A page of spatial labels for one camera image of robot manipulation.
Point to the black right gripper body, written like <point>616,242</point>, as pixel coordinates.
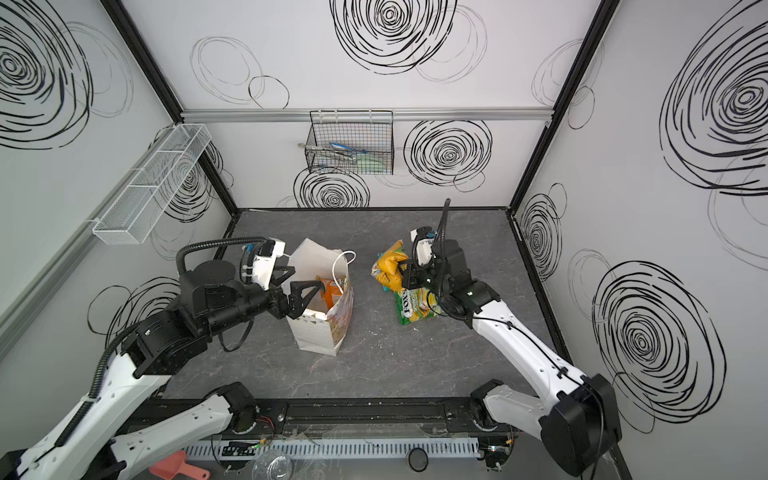
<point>437,264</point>

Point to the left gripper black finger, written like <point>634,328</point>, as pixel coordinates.
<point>280,274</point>
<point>301,294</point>

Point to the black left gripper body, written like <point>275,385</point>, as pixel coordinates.
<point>280,295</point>

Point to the Fox's fruit candy packet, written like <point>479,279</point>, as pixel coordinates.
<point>415,305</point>

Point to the white printed paper bag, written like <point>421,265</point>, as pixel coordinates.
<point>319,330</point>

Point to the orange snack packet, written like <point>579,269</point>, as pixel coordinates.
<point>332,292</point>

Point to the yellow snack packet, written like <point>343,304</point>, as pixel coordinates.
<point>388,270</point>

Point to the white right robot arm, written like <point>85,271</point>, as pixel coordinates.
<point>477,305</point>

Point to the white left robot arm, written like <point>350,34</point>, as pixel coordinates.
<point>145,355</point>

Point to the clear glass cup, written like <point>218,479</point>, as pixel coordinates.
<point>272,464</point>

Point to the pink plastic scoop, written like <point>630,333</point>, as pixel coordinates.
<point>176,465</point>

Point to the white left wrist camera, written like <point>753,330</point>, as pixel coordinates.
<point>258,261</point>

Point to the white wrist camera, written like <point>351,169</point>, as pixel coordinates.
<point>422,239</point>
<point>258,261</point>

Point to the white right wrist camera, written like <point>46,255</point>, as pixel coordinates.
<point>422,239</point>

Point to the blue handled tool in basket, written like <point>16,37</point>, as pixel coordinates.
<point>341,148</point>

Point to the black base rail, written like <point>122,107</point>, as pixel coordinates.
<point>360,414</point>

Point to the black wire wall basket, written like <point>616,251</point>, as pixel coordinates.
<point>369,131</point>

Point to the clear acrylic wall shelf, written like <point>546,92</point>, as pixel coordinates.
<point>152,185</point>

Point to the white slotted cable duct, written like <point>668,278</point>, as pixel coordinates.
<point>343,449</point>

